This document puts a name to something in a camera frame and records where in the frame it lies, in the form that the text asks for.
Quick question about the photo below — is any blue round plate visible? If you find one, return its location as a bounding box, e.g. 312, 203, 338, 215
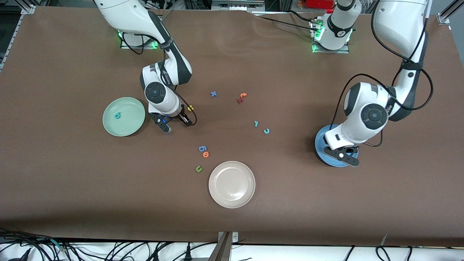
314, 124, 359, 167

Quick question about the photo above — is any green round plate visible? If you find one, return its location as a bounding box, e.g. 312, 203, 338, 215
103, 97, 146, 137

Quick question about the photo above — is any brown table cover mat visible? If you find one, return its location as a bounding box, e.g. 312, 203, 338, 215
0, 7, 464, 248

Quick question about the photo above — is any beige round plate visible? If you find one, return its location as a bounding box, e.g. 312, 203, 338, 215
208, 161, 256, 209

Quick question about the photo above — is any red box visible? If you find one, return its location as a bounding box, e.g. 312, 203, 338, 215
306, 0, 335, 9

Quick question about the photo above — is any aluminium corner profile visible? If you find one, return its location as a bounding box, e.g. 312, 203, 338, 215
437, 0, 460, 25
0, 4, 37, 73

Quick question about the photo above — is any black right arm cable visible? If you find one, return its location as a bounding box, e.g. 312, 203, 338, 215
123, 33, 198, 126

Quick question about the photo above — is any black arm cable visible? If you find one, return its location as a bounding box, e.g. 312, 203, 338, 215
123, 33, 198, 126
332, 7, 434, 147

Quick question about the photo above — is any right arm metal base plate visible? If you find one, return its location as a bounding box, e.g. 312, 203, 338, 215
120, 33, 159, 50

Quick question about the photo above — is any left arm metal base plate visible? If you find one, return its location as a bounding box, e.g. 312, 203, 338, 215
311, 18, 351, 54

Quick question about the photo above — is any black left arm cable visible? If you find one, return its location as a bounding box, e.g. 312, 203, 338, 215
332, 7, 434, 147

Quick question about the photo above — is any grey metal frame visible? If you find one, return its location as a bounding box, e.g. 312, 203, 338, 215
211, 0, 266, 12

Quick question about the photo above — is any metal table edge bracket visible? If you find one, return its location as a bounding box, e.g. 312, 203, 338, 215
217, 231, 240, 261

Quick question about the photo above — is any teal cable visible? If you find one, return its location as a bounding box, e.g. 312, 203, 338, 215
51, 239, 69, 253

